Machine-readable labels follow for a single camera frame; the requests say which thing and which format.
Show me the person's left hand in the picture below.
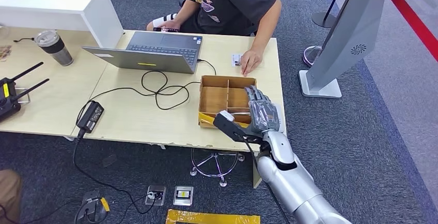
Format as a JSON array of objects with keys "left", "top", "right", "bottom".
[{"left": 240, "top": 49, "right": 263, "bottom": 77}]

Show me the person's right hand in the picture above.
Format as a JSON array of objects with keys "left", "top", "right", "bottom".
[{"left": 161, "top": 20, "right": 181, "bottom": 31}]

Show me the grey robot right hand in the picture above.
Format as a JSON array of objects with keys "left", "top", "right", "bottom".
[{"left": 244, "top": 85, "right": 282, "bottom": 134}]

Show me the wooden divided box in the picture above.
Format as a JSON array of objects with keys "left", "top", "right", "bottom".
[{"left": 198, "top": 75, "right": 257, "bottom": 129}]

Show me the person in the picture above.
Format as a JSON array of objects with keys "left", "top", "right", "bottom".
[{"left": 132, "top": 0, "right": 283, "bottom": 77}]

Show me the grey laptop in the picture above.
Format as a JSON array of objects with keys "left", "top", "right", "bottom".
[{"left": 81, "top": 30, "right": 204, "bottom": 75}]

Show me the chrome stanchion base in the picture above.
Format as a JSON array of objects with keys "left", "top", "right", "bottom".
[{"left": 303, "top": 45, "right": 323, "bottom": 68}]

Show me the yellow tape band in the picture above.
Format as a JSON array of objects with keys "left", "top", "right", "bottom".
[{"left": 198, "top": 112, "right": 251, "bottom": 129}]

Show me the chrome stool base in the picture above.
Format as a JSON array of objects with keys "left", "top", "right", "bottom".
[{"left": 190, "top": 148, "right": 246, "bottom": 188}]

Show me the stanchion with black pole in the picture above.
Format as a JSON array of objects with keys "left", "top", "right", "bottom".
[{"left": 312, "top": 0, "right": 349, "bottom": 28}]

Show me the grey kiosk stand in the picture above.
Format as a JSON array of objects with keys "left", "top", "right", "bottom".
[{"left": 299, "top": 0, "right": 418, "bottom": 99}]

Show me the floor socket with yellow label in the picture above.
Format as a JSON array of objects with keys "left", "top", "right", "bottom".
[{"left": 173, "top": 185, "right": 194, "bottom": 206}]

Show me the steel tumbler with clear lid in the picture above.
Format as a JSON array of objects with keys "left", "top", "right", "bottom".
[{"left": 33, "top": 29, "right": 74, "bottom": 67}]

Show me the white counter block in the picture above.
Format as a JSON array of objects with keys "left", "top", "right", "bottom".
[{"left": 0, "top": 0, "right": 124, "bottom": 50}]

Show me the black laptop power adapter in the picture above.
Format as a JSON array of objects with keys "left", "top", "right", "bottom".
[{"left": 75, "top": 101, "right": 105, "bottom": 134}]

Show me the floor socket with plug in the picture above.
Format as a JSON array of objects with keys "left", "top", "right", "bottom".
[{"left": 145, "top": 185, "right": 167, "bottom": 206}]

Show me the black router with antennas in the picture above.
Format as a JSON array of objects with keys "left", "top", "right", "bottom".
[{"left": 0, "top": 61, "right": 50, "bottom": 122}]

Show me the brown paper bag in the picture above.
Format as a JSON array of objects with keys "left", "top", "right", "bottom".
[{"left": 0, "top": 170, "right": 22, "bottom": 224}]

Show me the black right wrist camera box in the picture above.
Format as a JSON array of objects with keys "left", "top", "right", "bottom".
[{"left": 212, "top": 110, "right": 264, "bottom": 145}]

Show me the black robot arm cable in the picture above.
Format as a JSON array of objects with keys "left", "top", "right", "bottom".
[{"left": 239, "top": 137, "right": 291, "bottom": 224}]

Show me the black laptop charging cable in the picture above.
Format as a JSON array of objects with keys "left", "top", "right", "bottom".
[{"left": 75, "top": 59, "right": 217, "bottom": 127}]

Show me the black mains cable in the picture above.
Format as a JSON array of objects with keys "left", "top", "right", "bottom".
[{"left": 72, "top": 129, "right": 162, "bottom": 215}]

